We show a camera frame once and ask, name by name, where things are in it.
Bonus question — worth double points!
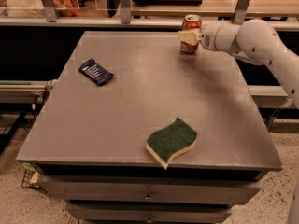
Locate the upper grey drawer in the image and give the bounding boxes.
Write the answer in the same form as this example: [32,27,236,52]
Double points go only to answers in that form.
[38,175,261,205]

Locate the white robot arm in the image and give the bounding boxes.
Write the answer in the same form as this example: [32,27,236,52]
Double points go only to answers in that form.
[178,20,299,224]

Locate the grey drawer cabinet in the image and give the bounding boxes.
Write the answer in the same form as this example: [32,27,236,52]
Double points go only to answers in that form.
[18,32,282,210]

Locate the lower grey drawer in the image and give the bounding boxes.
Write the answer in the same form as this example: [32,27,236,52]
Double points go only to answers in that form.
[66,203,231,224]

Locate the red coke can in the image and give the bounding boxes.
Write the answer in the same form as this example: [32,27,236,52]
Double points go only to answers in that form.
[178,14,202,54]

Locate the dark blue snack packet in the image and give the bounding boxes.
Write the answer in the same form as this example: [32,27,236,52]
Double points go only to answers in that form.
[79,59,114,86]

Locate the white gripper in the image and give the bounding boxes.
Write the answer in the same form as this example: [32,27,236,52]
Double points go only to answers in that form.
[178,21,233,52]

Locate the green yellow leaf-shaped sponge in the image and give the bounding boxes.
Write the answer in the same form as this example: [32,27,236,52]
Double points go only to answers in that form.
[146,118,197,169]

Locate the metal rail shelf frame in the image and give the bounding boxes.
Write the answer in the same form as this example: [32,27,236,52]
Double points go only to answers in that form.
[0,0,299,31]

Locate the orange snack bag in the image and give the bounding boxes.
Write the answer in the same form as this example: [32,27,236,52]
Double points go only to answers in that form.
[52,0,78,17]

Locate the black wire basket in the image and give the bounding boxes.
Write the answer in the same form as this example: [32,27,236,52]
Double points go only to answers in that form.
[21,169,46,193]

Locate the grey drawer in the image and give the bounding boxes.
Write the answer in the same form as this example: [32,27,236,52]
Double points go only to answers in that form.
[38,175,261,205]
[66,203,231,224]

